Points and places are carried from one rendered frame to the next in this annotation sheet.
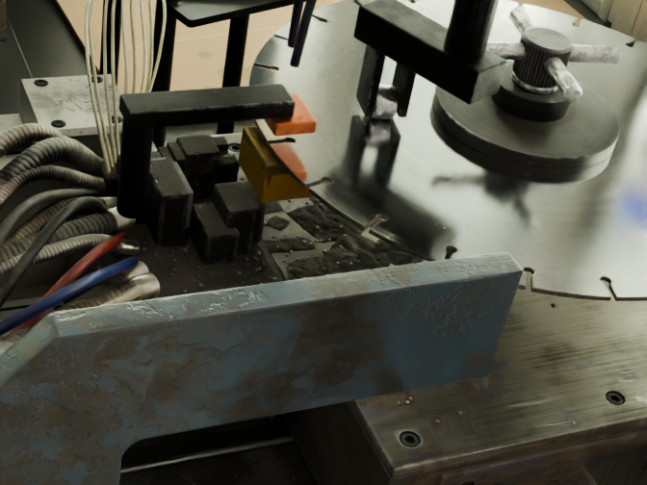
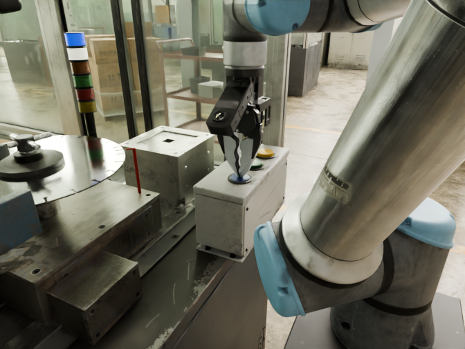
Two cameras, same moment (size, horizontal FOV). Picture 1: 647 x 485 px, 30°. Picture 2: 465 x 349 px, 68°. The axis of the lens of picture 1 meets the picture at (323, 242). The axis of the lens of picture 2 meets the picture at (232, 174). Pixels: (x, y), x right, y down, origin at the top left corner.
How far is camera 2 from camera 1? 0.13 m
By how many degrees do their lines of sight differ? 32
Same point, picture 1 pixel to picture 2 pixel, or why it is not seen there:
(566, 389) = (85, 232)
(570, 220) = (55, 181)
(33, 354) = not seen: outside the picture
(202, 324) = not seen: outside the picture
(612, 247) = (71, 181)
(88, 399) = not seen: outside the picture
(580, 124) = (49, 157)
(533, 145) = (34, 167)
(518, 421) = (73, 247)
